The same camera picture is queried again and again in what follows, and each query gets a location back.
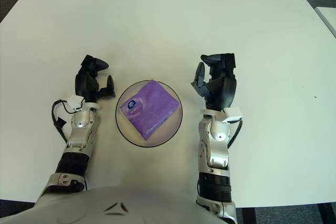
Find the grey side table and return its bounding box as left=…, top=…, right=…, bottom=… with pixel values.
left=314, top=6, right=336, bottom=38

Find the white plate with black rim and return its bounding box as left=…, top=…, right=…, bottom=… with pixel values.
left=115, top=79, right=184, bottom=148

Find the purple tissue paper pack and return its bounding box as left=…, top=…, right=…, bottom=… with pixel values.
left=118, top=79, right=182, bottom=140

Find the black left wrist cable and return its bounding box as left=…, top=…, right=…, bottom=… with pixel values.
left=51, top=99, right=79, bottom=143

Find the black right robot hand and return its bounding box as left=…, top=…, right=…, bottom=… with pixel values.
left=191, top=52, right=238, bottom=112

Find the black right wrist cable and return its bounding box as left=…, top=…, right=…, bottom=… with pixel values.
left=227, top=118, right=243, bottom=148

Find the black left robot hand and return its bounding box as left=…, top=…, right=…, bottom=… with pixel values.
left=74, top=55, right=116, bottom=104

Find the grey robot torso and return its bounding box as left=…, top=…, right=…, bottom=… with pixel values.
left=0, top=184, right=224, bottom=224

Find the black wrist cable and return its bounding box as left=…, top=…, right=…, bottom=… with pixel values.
left=227, top=118, right=243, bottom=148
left=51, top=99, right=79, bottom=143

